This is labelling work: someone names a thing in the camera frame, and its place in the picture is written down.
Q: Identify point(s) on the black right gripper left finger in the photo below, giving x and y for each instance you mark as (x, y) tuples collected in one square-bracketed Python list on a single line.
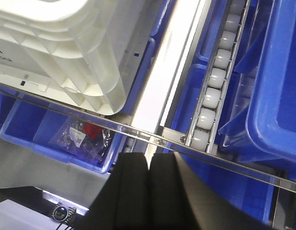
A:
[(122, 202)]

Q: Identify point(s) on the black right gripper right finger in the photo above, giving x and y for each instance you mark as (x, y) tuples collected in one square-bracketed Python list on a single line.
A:
[(180, 200)]

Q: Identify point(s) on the white plastic tote box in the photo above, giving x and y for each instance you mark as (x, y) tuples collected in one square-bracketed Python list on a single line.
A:
[(71, 51)]

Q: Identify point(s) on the blue bin with bags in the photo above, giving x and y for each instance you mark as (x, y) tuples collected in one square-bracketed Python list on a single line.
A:
[(32, 127)]

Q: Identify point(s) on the white roller track right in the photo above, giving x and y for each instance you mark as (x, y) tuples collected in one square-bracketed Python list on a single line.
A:
[(205, 119)]

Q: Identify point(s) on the clear plastic parts bags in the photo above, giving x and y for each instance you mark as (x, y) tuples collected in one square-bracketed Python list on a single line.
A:
[(83, 140)]

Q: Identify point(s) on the blue bin lower middle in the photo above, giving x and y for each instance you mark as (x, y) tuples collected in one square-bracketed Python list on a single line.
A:
[(249, 195)]

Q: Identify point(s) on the large blue bin right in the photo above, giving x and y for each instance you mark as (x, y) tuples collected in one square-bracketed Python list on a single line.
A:
[(260, 123)]

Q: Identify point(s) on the white shelf upright beam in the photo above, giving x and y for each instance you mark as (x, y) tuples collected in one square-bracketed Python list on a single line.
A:
[(187, 19)]

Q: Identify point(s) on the robot base camera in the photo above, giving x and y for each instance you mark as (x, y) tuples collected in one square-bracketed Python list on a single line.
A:
[(63, 213)]

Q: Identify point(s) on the metal shelf front rail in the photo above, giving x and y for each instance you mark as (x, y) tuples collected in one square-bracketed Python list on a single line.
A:
[(147, 136)]

